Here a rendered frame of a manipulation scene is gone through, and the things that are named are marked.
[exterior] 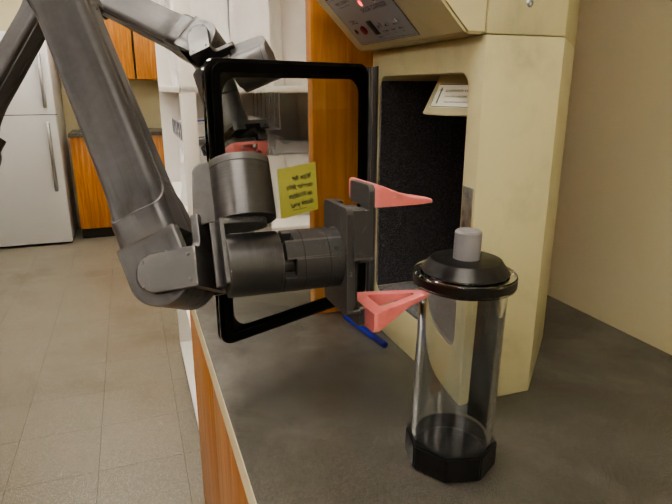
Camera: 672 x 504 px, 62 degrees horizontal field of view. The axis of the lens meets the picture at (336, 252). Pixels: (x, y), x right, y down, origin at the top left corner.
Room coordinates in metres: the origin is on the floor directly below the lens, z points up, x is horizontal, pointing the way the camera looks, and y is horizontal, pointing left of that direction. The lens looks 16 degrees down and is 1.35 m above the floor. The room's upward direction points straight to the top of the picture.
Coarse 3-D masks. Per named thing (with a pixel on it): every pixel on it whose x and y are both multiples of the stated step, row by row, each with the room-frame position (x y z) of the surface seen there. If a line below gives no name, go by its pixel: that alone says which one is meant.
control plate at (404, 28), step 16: (336, 0) 0.88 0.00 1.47; (352, 0) 0.83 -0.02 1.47; (368, 0) 0.79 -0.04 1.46; (384, 0) 0.76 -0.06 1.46; (352, 16) 0.88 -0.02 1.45; (368, 16) 0.83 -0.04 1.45; (384, 16) 0.79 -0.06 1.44; (400, 16) 0.76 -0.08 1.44; (352, 32) 0.92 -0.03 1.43; (368, 32) 0.87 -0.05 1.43; (384, 32) 0.83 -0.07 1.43; (400, 32) 0.79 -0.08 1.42; (416, 32) 0.76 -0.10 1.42
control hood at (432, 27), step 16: (320, 0) 0.93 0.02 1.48; (400, 0) 0.73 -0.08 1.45; (416, 0) 0.70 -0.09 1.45; (432, 0) 0.67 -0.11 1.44; (448, 0) 0.66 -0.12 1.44; (464, 0) 0.66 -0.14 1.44; (480, 0) 0.67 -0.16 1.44; (336, 16) 0.93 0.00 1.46; (416, 16) 0.73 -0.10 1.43; (432, 16) 0.70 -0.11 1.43; (448, 16) 0.67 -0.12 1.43; (464, 16) 0.66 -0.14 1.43; (480, 16) 0.67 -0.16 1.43; (432, 32) 0.73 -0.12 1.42; (448, 32) 0.70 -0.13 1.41; (464, 32) 0.67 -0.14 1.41; (480, 32) 0.68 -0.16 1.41; (368, 48) 0.93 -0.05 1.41; (384, 48) 0.90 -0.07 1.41
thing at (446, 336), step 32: (480, 288) 0.51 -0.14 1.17; (448, 320) 0.52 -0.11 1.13; (480, 320) 0.52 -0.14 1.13; (416, 352) 0.56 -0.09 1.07; (448, 352) 0.52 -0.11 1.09; (480, 352) 0.52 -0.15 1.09; (416, 384) 0.55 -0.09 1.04; (448, 384) 0.52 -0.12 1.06; (480, 384) 0.52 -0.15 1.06; (416, 416) 0.55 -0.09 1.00; (448, 416) 0.52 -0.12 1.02; (480, 416) 0.52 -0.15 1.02; (448, 448) 0.52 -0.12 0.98; (480, 448) 0.52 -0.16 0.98
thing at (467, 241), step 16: (464, 240) 0.55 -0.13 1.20; (480, 240) 0.56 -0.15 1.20; (432, 256) 0.57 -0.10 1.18; (448, 256) 0.57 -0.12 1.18; (464, 256) 0.55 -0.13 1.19; (480, 256) 0.57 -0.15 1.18; (496, 256) 0.57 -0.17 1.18; (432, 272) 0.54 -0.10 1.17; (448, 272) 0.53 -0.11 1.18; (464, 272) 0.53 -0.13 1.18; (480, 272) 0.53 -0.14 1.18; (496, 272) 0.53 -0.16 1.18
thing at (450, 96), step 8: (440, 80) 0.83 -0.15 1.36; (448, 80) 0.81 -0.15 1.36; (456, 80) 0.80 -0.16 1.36; (464, 80) 0.79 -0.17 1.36; (440, 88) 0.82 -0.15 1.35; (448, 88) 0.80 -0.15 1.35; (456, 88) 0.79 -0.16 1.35; (464, 88) 0.78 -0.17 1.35; (432, 96) 0.83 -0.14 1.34; (440, 96) 0.81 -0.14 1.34; (448, 96) 0.79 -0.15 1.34; (456, 96) 0.78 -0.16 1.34; (464, 96) 0.78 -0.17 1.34; (432, 104) 0.82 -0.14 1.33; (440, 104) 0.80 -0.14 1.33; (448, 104) 0.79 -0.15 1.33; (456, 104) 0.78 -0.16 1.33; (464, 104) 0.77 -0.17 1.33; (424, 112) 0.83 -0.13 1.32; (432, 112) 0.81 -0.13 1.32; (440, 112) 0.79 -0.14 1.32; (448, 112) 0.78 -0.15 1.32; (456, 112) 0.77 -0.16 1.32; (464, 112) 0.77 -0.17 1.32
